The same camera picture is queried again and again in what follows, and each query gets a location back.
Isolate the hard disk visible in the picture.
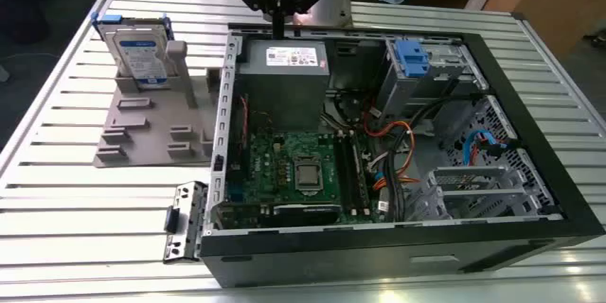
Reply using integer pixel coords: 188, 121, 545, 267
92, 13, 176, 90

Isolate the blue data wire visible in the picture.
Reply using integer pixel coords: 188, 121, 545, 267
462, 128, 509, 168

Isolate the orange power wire black plug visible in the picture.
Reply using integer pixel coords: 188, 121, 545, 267
475, 132, 522, 158

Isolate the metal disk bay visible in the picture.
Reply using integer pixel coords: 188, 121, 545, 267
409, 164, 555, 222

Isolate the blue drive latch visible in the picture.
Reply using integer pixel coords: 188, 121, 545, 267
393, 39, 430, 79

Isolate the grey power supply unit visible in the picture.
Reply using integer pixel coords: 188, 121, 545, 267
235, 39, 331, 133

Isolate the metal optical drive cage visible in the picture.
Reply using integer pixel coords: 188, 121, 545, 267
377, 36, 489, 119

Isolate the green motherboard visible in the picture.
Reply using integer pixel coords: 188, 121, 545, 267
226, 131, 394, 228

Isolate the grey plastic parts rack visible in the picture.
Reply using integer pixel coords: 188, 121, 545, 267
92, 40, 223, 169

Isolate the silver CPU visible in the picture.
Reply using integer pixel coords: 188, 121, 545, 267
296, 165, 322, 185

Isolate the black RAM slot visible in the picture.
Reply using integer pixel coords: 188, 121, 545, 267
334, 131, 357, 211

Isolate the wooden cabinet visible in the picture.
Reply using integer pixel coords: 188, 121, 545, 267
513, 0, 606, 57

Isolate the green RAM stick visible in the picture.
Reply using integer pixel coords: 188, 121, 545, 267
350, 131, 373, 211

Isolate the metal CPU socket cover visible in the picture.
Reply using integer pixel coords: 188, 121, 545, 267
292, 155, 327, 194

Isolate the black graphics card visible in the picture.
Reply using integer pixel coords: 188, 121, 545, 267
212, 202, 342, 229

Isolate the black open PC case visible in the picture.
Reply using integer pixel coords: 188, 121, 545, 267
198, 22, 606, 289

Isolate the thin red wire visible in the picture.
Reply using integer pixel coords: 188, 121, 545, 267
239, 94, 250, 148

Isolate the orange wire bundle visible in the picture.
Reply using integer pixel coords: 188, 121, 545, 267
363, 120, 422, 190

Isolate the black cable bundle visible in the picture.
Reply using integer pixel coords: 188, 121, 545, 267
383, 93, 479, 221

